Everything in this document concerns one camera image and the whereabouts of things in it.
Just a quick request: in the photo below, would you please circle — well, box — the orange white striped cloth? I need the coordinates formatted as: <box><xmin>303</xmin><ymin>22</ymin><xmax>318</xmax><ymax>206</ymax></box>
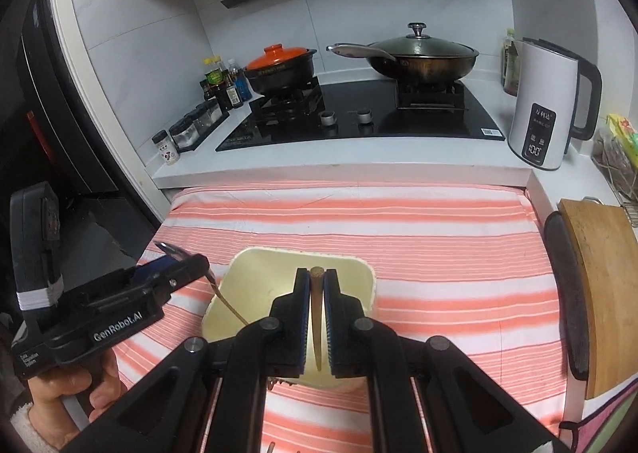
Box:
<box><xmin>107</xmin><ymin>186</ymin><xmax>566</xmax><ymax>453</ymax></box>

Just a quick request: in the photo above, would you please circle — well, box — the cream utensil holder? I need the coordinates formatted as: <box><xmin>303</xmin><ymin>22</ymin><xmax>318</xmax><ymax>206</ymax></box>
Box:
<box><xmin>202</xmin><ymin>246</ymin><xmax>376</xmax><ymax>391</ymax></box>

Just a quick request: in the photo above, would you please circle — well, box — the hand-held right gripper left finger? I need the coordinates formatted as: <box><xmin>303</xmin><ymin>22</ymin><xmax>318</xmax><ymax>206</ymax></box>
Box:
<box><xmin>60</xmin><ymin>268</ymin><xmax>312</xmax><ymax>453</ymax></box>

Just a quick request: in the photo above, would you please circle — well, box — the black pad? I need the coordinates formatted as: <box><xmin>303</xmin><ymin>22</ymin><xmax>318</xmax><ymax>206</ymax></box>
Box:
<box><xmin>542</xmin><ymin>211</ymin><xmax>591</xmax><ymax>381</ymax></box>

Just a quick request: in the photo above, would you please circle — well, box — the black gas stove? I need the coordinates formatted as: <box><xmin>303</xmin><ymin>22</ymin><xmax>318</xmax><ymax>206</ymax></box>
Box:
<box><xmin>215</xmin><ymin>77</ymin><xmax>506</xmax><ymax>152</ymax></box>

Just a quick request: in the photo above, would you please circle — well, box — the group of sauce bottles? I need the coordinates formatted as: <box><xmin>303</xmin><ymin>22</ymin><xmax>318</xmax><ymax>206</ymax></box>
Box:
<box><xmin>201</xmin><ymin>54</ymin><xmax>251</xmax><ymax>111</ymax></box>

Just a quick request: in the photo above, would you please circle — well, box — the black spice jar rack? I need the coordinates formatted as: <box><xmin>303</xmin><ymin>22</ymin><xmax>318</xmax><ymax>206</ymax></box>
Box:
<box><xmin>168</xmin><ymin>99</ymin><xmax>230</xmax><ymax>154</ymax></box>

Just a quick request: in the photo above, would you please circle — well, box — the white seasoning jar black lid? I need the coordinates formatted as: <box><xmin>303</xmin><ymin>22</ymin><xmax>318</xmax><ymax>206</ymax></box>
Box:
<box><xmin>152</xmin><ymin>130</ymin><xmax>180</xmax><ymax>165</ymax></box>

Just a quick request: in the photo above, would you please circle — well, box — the gold handled metal spoon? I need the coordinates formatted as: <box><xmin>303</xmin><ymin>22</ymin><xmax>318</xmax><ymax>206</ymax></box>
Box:
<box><xmin>156</xmin><ymin>242</ymin><xmax>250</xmax><ymax>327</ymax></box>

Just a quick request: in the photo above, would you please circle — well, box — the clear plastic bag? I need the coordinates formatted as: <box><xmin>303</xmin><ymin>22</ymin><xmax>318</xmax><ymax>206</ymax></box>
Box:
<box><xmin>593</xmin><ymin>126</ymin><xmax>624</xmax><ymax>175</ymax></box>

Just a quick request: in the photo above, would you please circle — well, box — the dark metal wok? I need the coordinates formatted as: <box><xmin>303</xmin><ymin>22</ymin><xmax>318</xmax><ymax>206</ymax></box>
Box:
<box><xmin>326</xmin><ymin>37</ymin><xmax>480</xmax><ymax>85</ymax></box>

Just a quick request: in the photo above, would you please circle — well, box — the glass wok lid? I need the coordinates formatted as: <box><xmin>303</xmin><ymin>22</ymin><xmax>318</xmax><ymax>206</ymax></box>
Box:
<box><xmin>368</xmin><ymin>23</ymin><xmax>477</xmax><ymax>58</ymax></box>

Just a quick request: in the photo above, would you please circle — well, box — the dark oil bottle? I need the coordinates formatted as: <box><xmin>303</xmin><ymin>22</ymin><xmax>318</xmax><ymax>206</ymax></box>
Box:
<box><xmin>501</xmin><ymin>28</ymin><xmax>522</xmax><ymax>96</ymax></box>

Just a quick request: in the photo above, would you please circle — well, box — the orange pot lid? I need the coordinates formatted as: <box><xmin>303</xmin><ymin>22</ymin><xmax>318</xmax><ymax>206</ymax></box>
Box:
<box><xmin>245</xmin><ymin>45</ymin><xmax>309</xmax><ymax>71</ymax></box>

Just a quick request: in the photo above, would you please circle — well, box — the black clay pot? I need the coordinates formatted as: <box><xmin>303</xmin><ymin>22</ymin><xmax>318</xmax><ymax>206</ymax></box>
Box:
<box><xmin>243</xmin><ymin>48</ymin><xmax>318</xmax><ymax>96</ymax></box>

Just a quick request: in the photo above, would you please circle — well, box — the person's left forearm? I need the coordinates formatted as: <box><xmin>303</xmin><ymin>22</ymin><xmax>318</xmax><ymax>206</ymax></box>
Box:
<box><xmin>9</xmin><ymin>400</ymin><xmax>63</xmax><ymax>453</ymax></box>

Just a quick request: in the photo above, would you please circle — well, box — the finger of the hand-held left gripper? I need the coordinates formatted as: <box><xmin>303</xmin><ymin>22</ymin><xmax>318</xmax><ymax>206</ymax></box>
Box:
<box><xmin>144</xmin><ymin>254</ymin><xmax>211</xmax><ymax>307</ymax></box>
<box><xmin>134</xmin><ymin>258</ymin><xmax>173</xmax><ymax>284</ymax></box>

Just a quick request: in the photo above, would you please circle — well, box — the white electric kettle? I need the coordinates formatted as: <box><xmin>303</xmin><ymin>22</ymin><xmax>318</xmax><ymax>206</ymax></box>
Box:
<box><xmin>507</xmin><ymin>37</ymin><xmax>603</xmax><ymax>172</ymax></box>

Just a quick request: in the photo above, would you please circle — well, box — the green pink patterned cloth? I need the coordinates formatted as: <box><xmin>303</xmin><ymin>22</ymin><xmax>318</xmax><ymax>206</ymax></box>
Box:
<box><xmin>558</xmin><ymin>383</ymin><xmax>638</xmax><ymax>453</ymax></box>

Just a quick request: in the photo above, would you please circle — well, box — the metal wire rack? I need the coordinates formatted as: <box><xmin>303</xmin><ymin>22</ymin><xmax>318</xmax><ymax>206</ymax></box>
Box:
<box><xmin>591</xmin><ymin>154</ymin><xmax>638</xmax><ymax>227</ymax></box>

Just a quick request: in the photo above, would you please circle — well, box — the person's left hand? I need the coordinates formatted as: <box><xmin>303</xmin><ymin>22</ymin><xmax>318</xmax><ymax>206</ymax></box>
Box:
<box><xmin>27</xmin><ymin>348</ymin><xmax>121</xmax><ymax>435</ymax></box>

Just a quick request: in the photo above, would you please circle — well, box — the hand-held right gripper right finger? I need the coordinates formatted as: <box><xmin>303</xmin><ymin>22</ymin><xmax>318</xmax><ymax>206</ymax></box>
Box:
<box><xmin>321</xmin><ymin>268</ymin><xmax>573</xmax><ymax>453</ymax></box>

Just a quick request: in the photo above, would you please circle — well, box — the yellow snack packet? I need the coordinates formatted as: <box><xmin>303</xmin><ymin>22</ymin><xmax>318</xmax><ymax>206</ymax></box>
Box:
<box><xmin>605</xmin><ymin>113</ymin><xmax>638</xmax><ymax>160</ymax></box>

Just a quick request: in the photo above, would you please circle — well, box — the wooden chopstick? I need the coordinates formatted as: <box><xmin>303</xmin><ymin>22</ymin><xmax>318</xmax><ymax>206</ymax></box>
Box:
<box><xmin>310</xmin><ymin>266</ymin><xmax>325</xmax><ymax>375</ymax></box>

